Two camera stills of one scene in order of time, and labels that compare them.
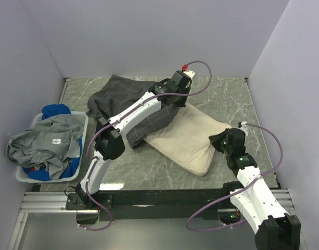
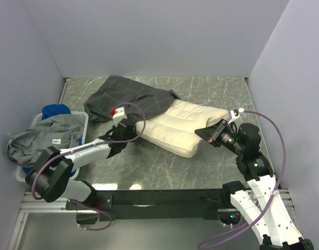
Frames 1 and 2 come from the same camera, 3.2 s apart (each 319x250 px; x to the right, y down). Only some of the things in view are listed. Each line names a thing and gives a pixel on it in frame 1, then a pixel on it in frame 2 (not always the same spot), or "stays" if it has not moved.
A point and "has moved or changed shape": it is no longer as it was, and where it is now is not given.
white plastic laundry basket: [20, 175] stays
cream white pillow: [186, 142] has moved or changed shape
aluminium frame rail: [56, 203] stays
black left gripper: [181, 104] → [132, 136]
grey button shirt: [51, 144] stays
